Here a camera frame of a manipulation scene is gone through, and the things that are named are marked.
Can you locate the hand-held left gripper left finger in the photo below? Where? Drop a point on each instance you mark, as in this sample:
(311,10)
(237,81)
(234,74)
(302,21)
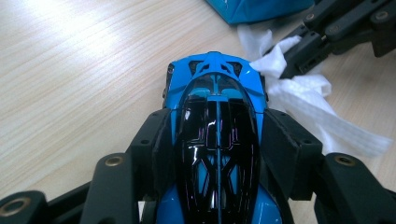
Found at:
(155,155)

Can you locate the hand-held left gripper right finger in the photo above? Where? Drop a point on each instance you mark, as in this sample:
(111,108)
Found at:
(289,155)

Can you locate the white wet wipe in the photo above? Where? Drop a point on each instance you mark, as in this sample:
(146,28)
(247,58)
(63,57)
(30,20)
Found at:
(299,96)

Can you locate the blue wet wipes pack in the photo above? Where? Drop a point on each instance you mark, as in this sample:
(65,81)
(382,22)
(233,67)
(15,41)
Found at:
(258,9)

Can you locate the blue toy car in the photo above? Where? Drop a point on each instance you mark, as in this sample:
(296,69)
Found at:
(218,140)

